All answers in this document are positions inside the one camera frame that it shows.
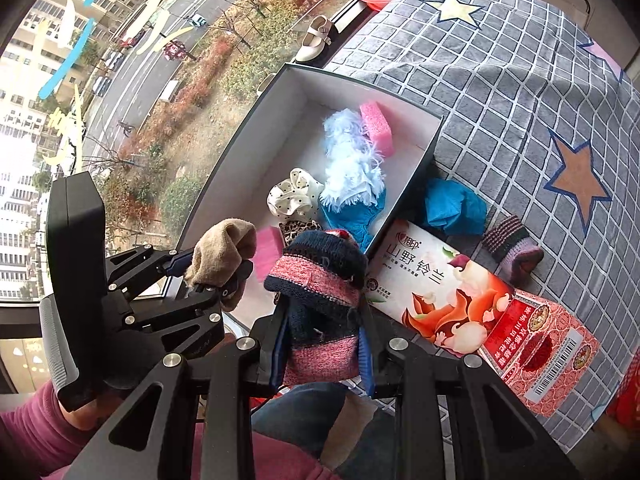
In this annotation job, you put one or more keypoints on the grey checked star blanket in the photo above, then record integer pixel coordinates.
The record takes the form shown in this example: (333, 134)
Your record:
(500, 85)

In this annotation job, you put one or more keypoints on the person's jeans leg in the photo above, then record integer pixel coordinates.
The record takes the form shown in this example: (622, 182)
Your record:
(300, 410)

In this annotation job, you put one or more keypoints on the white polka dot scrunchie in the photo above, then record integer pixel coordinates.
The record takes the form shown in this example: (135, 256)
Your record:
(295, 195)

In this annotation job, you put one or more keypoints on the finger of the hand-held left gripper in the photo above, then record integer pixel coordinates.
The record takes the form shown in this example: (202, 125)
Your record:
(177, 261)
(240, 276)

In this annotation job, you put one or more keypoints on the pink foam sponge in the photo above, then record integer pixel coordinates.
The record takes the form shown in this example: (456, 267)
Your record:
(267, 255)
(377, 125)

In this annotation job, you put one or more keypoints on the red embroidered cushion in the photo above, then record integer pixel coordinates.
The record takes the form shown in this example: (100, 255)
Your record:
(630, 405)

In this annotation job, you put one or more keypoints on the leopard print scrunchie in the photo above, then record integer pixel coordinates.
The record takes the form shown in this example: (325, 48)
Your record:
(295, 230)

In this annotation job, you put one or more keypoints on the navy and pink knit sock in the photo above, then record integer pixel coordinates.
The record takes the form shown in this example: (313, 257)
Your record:
(315, 280)

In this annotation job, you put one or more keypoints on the red patterned packet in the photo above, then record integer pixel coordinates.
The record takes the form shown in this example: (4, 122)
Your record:
(540, 350)

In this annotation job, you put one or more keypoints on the purple striped knit sock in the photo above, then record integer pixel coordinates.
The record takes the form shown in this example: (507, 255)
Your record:
(510, 245)

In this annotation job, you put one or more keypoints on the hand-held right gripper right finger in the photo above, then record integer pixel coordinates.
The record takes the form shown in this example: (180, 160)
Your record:
(366, 360)

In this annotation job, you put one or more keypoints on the person's left forearm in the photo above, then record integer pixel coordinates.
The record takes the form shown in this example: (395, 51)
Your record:
(30, 435)

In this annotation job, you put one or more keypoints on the beige sock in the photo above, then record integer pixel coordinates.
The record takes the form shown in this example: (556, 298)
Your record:
(220, 245)

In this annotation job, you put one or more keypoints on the fluffy light blue sock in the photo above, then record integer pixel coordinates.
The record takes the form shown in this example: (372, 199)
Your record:
(350, 160)

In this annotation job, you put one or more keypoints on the blue cloth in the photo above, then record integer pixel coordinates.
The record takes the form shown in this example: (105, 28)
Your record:
(450, 207)
(355, 220)

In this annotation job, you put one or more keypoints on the person's pink sweater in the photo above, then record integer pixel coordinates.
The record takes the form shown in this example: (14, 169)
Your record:
(280, 460)

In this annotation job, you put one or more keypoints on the dark cardboard box white inside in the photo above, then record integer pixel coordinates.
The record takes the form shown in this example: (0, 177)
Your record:
(310, 110)

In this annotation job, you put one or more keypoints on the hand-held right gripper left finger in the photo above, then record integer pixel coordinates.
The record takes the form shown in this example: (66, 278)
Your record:
(282, 345)

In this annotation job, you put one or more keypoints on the white orange tissue packet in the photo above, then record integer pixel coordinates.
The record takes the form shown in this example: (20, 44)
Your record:
(425, 270)

